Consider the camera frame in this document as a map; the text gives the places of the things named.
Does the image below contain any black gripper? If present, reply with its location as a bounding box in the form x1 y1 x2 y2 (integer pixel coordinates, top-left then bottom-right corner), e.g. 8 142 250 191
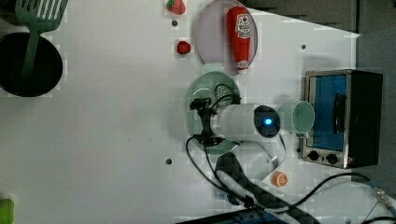
190 98 223 147

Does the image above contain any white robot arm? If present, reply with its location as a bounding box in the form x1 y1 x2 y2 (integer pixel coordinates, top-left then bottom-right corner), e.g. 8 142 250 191
190 98 319 224

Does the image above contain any small red strawberry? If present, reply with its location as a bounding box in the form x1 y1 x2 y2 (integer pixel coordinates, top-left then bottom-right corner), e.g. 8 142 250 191
177 41 191 55

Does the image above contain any grey round plate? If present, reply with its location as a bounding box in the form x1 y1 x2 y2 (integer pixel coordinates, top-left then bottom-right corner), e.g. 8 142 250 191
194 0 259 76

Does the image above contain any orange slice toy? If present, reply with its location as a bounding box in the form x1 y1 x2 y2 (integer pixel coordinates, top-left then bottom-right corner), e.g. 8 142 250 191
271 171 289 187

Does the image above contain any green cup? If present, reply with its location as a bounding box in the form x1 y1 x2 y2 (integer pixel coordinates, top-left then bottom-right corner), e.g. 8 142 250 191
278 101 315 134

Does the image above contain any red ketchup bottle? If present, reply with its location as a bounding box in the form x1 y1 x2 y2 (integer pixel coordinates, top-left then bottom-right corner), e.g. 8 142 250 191
226 7 251 75

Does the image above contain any large red strawberry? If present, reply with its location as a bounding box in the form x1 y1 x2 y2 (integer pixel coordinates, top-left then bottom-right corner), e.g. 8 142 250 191
166 0 186 15

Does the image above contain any black toaster oven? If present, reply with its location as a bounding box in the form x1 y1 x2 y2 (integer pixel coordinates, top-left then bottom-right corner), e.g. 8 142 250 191
302 69 383 169

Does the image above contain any black pot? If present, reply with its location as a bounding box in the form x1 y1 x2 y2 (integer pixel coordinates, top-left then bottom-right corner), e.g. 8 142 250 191
0 32 64 97

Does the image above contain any green slotted spatula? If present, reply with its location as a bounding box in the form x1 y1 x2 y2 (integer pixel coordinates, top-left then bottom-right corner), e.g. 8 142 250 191
15 0 69 78

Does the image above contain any green bottle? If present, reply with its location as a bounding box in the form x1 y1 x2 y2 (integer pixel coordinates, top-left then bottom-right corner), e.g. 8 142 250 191
0 199 15 224

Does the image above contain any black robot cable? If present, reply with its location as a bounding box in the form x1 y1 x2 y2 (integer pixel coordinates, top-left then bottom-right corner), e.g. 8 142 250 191
185 83 396 224

